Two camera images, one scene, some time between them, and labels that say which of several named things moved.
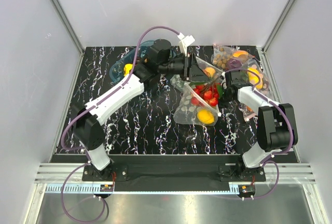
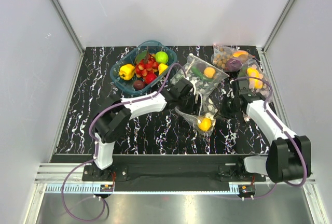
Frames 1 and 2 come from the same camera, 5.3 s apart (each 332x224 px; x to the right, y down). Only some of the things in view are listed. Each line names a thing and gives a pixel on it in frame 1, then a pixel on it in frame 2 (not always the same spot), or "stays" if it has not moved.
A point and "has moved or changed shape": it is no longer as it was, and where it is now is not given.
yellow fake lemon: (205, 116) → (205, 125)
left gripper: (191, 70) → (194, 109)
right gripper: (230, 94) → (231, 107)
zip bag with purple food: (229, 57) stays
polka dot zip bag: (191, 109) has moved or changed shape
